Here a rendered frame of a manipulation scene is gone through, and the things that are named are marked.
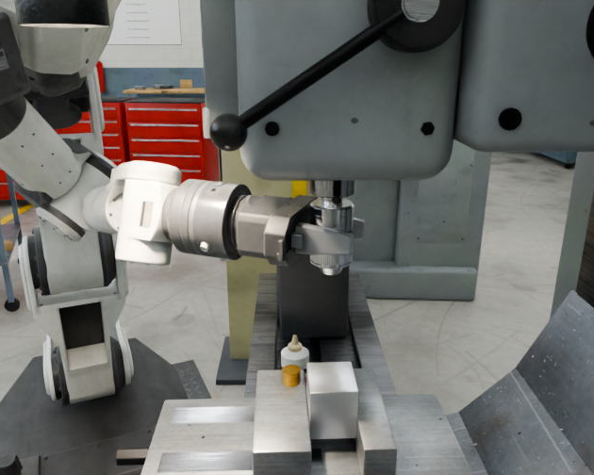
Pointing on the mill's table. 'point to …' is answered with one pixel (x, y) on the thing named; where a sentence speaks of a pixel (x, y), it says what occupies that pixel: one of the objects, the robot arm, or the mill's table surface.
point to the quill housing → (342, 96)
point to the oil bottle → (295, 355)
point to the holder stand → (312, 301)
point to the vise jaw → (281, 427)
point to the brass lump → (291, 375)
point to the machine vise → (387, 445)
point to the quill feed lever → (379, 15)
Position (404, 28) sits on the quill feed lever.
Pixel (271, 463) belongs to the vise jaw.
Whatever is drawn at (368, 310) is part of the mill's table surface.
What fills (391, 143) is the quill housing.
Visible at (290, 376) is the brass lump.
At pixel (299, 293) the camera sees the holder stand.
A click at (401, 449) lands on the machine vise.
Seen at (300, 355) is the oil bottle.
